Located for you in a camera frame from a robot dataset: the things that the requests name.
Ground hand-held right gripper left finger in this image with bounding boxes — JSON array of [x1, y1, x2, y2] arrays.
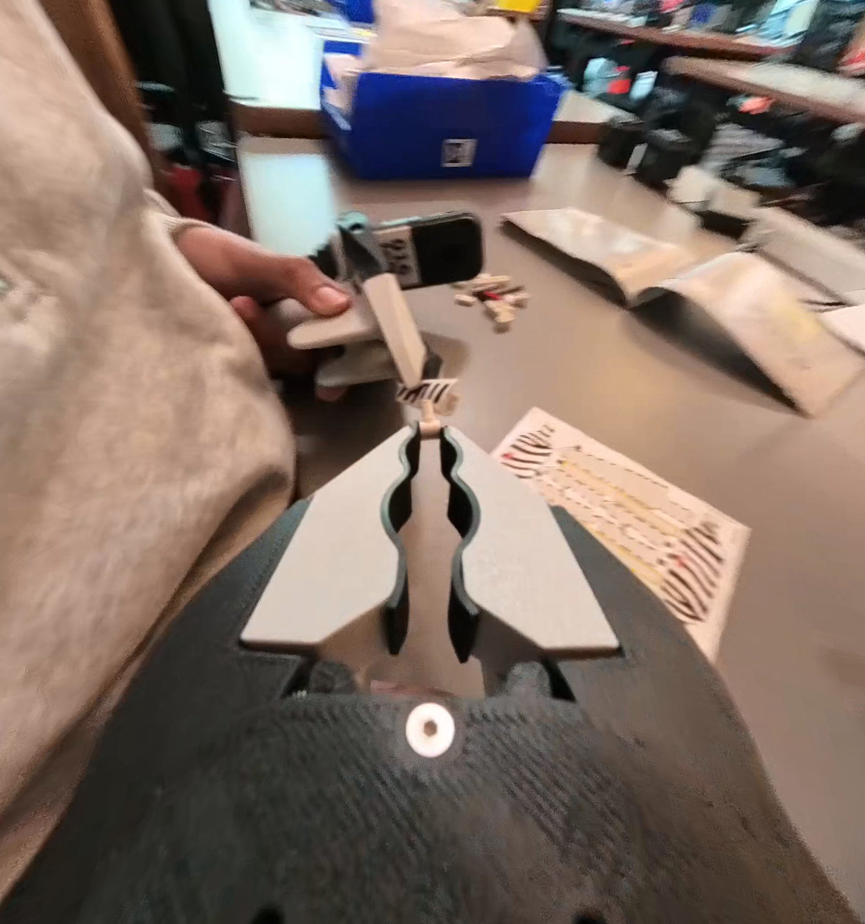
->
[[240, 424, 413, 676]]

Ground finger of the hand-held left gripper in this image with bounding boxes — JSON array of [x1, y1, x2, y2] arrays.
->
[[362, 273, 428, 388]]

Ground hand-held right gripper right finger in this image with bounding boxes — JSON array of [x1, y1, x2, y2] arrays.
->
[[438, 424, 621, 676]]

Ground zebra striped lego piece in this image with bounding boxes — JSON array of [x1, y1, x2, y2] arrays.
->
[[395, 377, 461, 439]]

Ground pile of small lego pieces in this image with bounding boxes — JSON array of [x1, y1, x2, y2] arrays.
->
[[449, 271, 532, 334]]

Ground person's left hand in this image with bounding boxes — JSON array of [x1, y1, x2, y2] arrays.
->
[[175, 226, 352, 403]]

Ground zebra striped sticker sheet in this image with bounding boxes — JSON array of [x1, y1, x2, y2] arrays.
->
[[490, 406, 752, 664]]

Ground large blue plastic bin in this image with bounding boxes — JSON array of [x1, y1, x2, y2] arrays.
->
[[319, 56, 565, 183]]

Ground open instruction booklet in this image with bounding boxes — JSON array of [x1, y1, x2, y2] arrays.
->
[[499, 206, 865, 417]]

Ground black battery boxes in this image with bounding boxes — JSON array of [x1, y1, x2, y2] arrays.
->
[[597, 115, 697, 190]]

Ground long wooden table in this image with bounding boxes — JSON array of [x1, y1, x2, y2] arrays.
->
[[559, 7, 865, 138]]

